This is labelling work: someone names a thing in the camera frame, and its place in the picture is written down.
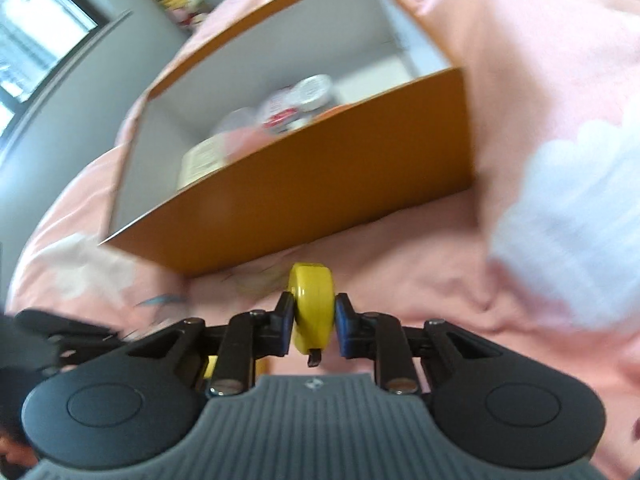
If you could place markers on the beige paper carton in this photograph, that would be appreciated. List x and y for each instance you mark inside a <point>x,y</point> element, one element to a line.
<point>202,160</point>

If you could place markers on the round tin red print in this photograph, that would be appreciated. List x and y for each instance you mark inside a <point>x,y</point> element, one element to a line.
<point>282,110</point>

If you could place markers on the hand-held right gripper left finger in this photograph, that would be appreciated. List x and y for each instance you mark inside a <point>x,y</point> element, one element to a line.
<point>286,326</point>

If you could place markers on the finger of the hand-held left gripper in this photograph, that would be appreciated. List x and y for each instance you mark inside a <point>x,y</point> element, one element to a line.
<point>85,352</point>
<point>65,324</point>

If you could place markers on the window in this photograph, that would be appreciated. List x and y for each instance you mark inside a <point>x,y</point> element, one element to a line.
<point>40,30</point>

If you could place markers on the round white tin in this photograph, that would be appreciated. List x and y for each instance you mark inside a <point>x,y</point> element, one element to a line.
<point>315,90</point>

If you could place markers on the clear plastic cup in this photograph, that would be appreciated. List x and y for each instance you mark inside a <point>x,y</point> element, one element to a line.
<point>237,127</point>

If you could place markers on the orange cardboard box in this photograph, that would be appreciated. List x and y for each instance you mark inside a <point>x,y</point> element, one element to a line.
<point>300,200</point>

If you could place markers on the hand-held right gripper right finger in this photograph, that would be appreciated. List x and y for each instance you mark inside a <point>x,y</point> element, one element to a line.
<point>345,331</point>

